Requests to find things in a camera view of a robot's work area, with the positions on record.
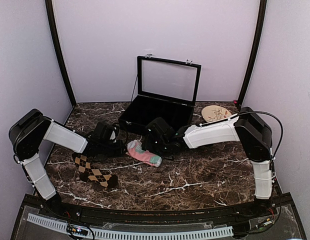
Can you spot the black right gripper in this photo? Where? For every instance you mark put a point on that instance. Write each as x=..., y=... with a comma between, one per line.
x=147, y=144

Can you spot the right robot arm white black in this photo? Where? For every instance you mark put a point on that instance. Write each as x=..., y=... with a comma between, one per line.
x=245, y=127

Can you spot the brown argyle sock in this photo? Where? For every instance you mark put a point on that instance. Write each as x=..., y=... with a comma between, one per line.
x=89, y=173

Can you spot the white slotted cable duct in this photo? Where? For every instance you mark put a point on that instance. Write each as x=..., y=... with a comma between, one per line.
x=120, y=231

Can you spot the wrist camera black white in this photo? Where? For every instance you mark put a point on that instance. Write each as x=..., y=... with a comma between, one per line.
x=160, y=128
x=105, y=133

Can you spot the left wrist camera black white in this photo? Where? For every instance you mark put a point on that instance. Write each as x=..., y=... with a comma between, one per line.
x=105, y=133

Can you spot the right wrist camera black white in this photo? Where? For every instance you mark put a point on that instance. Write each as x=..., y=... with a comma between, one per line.
x=160, y=128

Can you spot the pink teal patterned sock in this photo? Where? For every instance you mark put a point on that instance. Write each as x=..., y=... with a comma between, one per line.
x=134, y=150

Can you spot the small circuit board with leds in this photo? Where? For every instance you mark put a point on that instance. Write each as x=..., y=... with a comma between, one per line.
x=76, y=231

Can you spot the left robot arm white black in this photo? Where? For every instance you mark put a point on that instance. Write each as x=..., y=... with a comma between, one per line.
x=32, y=129

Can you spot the black display case glass lid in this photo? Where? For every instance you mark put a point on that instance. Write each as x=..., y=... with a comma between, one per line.
x=166, y=88

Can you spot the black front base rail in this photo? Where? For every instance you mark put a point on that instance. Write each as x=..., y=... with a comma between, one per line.
x=277, y=220

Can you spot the black left frame post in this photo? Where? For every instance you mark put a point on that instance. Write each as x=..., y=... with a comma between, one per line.
x=58, y=52

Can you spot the black right frame post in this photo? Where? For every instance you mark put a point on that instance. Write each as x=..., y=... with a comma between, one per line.
x=253, y=53

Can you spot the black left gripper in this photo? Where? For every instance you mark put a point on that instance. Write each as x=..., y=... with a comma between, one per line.
x=121, y=151

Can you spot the black frame post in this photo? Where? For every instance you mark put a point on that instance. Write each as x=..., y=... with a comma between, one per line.
x=58, y=52
x=253, y=53

